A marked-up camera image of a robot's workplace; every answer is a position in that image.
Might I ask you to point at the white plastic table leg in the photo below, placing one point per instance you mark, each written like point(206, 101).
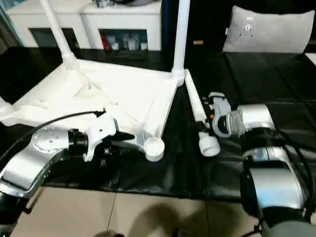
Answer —
point(181, 37)
point(3, 106)
point(59, 34)
point(195, 98)

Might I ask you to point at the white plastic table top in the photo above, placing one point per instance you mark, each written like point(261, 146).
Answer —
point(111, 86)

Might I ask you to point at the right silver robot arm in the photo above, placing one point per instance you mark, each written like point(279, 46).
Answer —
point(269, 172)

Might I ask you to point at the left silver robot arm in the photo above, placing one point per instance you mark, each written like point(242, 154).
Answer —
point(37, 150)

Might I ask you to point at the small brown label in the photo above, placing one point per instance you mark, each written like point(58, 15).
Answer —
point(199, 42)

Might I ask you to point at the black mat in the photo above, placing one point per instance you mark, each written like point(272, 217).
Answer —
point(271, 79)

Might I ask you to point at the grey cushion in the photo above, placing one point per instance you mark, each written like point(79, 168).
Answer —
point(266, 32)

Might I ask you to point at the red item behind glass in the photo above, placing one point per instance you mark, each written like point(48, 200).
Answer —
point(105, 43)

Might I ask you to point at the white cabinet with glass doors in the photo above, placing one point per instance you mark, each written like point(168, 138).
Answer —
point(93, 22)

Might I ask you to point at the beige curtain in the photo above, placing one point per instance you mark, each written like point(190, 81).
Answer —
point(7, 32)

